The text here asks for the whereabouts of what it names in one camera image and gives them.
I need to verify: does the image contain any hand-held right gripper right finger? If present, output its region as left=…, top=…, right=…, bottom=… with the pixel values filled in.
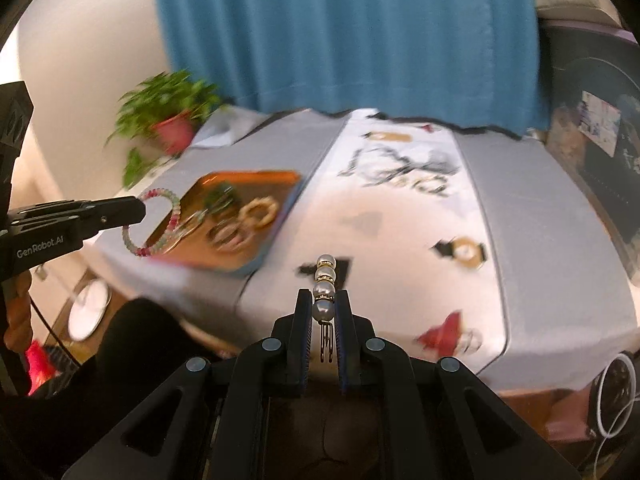
left=334, top=288, right=583, bottom=480

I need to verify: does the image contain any white cloth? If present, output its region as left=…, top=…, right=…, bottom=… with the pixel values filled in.
left=190, top=105, right=271, bottom=148

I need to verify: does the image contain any pink fluffy object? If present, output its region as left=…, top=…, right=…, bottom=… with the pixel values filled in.
left=25, top=340, right=56, bottom=386

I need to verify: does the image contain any printed picture card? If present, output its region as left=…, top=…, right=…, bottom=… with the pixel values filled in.
left=580, top=91, right=623, bottom=156

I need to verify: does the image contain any person's dark clothing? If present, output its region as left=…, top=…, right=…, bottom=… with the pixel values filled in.
left=0, top=297, right=241, bottom=480

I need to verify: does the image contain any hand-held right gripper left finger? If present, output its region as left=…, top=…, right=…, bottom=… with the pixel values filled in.
left=60, top=287, right=313, bottom=480

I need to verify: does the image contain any black cable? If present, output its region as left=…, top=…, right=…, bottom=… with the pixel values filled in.
left=27, top=295, right=81, bottom=368

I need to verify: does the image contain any pile of jewelry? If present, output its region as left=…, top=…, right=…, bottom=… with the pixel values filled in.
left=367, top=165, right=451, bottom=198

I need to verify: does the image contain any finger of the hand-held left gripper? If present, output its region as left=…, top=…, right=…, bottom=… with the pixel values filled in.
left=10, top=205, right=147, bottom=241
left=12, top=196, right=146, bottom=217

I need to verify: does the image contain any potted plant with red pot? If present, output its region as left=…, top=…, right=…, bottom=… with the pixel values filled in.
left=105, top=71, right=231, bottom=191

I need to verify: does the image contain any white round object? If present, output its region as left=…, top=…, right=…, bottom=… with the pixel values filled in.
left=65, top=277, right=111, bottom=343

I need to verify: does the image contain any pastel bead bracelet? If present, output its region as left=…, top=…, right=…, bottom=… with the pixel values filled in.
left=121, top=187, right=182, bottom=258

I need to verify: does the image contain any white hoop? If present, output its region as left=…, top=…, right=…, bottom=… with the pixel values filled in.
left=595, top=352, right=638, bottom=441

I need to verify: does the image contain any thin gold hoop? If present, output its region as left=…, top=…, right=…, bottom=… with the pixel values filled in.
left=160, top=210, right=208, bottom=253

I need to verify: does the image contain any green jewelry piece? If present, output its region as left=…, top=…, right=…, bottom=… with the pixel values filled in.
left=202, top=182, right=241, bottom=216

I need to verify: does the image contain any person's left hand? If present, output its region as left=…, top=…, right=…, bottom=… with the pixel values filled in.
left=2, top=271, right=34, bottom=351

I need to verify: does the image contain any orange jewelry tray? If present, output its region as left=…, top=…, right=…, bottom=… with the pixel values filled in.
left=145, top=170, right=303, bottom=278

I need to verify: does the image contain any pearl hair clip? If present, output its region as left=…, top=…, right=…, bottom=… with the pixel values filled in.
left=311, top=254, right=338, bottom=363

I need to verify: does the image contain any black furniture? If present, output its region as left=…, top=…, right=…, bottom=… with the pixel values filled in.
left=542, top=20, right=640, bottom=281

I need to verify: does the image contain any gold beaded bracelet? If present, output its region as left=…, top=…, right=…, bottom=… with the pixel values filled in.
left=237, top=196, right=280, bottom=231

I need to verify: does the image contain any printed white table runner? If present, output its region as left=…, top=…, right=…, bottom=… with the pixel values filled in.
left=235, top=107, right=508, bottom=361

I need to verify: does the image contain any grey tablecloth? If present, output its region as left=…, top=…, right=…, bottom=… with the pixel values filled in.
left=92, top=107, right=640, bottom=393

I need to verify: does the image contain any blue curtain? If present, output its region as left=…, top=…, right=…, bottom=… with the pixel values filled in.
left=150, top=0, right=551, bottom=136

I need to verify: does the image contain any silver pink bracelet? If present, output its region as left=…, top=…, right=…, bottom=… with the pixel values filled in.
left=207, top=222, right=248, bottom=251

